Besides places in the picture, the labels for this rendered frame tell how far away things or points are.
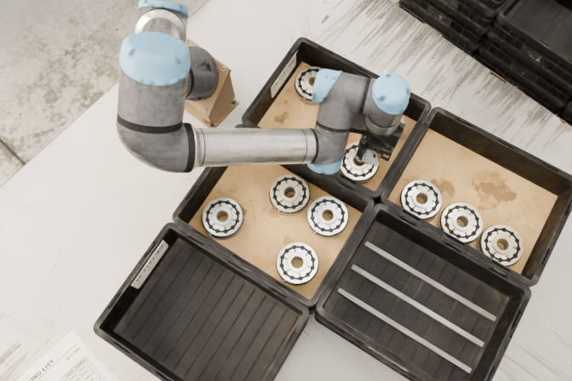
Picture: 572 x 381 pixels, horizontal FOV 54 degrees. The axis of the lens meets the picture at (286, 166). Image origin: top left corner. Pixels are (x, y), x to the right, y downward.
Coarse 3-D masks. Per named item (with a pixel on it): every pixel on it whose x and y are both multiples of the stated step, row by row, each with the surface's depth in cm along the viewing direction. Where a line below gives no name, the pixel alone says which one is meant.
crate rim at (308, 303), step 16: (192, 192) 135; (352, 192) 134; (176, 208) 134; (368, 208) 132; (176, 224) 133; (208, 240) 131; (352, 240) 130; (256, 272) 128; (288, 288) 128; (320, 288) 126
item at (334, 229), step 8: (320, 200) 141; (328, 200) 141; (336, 200) 140; (312, 208) 140; (320, 208) 140; (336, 208) 140; (344, 208) 140; (312, 216) 140; (344, 216) 139; (312, 224) 138; (320, 224) 138; (336, 224) 138; (344, 224) 138; (320, 232) 138; (328, 232) 138; (336, 232) 138
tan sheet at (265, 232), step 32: (224, 192) 145; (256, 192) 145; (288, 192) 145; (320, 192) 145; (192, 224) 142; (256, 224) 142; (288, 224) 142; (352, 224) 142; (256, 256) 139; (320, 256) 139
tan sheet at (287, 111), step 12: (288, 84) 156; (312, 84) 156; (288, 96) 155; (276, 108) 153; (288, 108) 153; (300, 108) 153; (312, 108) 153; (264, 120) 152; (276, 120) 152; (288, 120) 152; (300, 120) 152; (312, 120) 152; (408, 120) 151; (408, 132) 150; (348, 144) 149; (384, 168) 146; (372, 180) 145
